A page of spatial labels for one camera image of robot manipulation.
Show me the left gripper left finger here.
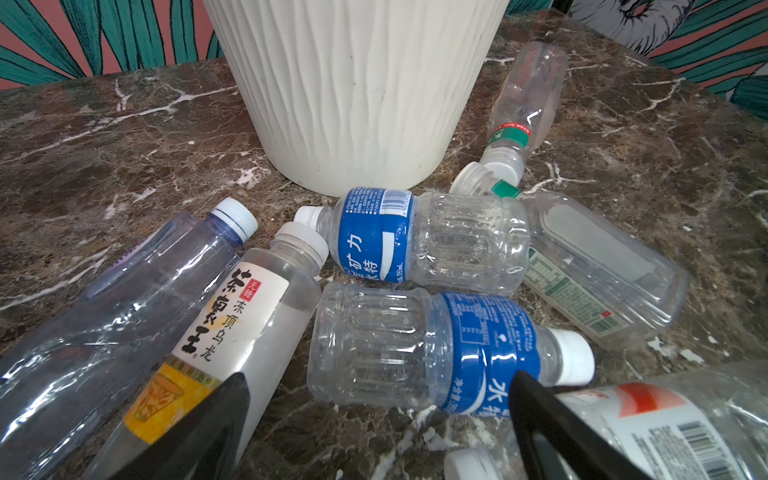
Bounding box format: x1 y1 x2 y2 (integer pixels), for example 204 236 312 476
112 372 250 479

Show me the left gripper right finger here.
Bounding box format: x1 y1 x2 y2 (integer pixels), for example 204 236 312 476
509 371 648 479

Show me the tea bottle white yellow label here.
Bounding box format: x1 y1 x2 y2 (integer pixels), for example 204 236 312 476
84 222 329 479

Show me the clear bottle purple label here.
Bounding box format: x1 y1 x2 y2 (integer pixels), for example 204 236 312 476
1 198 258 479

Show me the clear bottle red white label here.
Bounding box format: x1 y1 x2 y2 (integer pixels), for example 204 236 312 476
443 359 768 480

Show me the white ribbed trash bin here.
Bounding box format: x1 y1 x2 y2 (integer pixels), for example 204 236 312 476
205 1 507 197

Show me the green neck bottle near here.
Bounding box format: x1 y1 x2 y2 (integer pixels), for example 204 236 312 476
450 162 691 350

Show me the green neck bottle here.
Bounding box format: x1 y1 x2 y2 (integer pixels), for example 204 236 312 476
450 162 691 350
480 41 568 186

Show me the blue label bottle middle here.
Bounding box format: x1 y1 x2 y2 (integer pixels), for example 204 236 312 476
307 283 595 417

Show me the blue label bottle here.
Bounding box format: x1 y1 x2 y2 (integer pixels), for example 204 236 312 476
294 187 530 296
307 283 595 417

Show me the blue label bottle upper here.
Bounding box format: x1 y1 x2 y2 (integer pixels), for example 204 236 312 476
294 187 530 296

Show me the green neck bottle far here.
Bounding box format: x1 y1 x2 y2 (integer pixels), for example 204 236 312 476
480 41 568 186

